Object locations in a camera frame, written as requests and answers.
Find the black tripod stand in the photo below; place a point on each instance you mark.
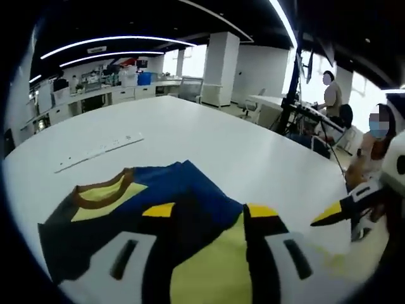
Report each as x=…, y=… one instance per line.
x=289, y=104

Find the yellow and blue garment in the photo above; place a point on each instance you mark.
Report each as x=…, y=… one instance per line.
x=190, y=187

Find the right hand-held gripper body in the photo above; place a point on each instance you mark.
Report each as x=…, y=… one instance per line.
x=397, y=158

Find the long ceiling light strip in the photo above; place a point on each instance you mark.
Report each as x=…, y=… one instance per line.
x=120, y=38
x=110, y=54

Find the white office chair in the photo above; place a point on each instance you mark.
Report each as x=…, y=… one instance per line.
x=190, y=89

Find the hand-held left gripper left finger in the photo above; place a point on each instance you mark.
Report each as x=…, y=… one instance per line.
x=133, y=253

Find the blue storage bin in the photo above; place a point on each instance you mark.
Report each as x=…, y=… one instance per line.
x=144, y=79

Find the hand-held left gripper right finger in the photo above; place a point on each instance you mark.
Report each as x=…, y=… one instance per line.
x=278, y=263

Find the white counter cabinets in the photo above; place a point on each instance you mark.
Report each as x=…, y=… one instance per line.
x=104, y=96

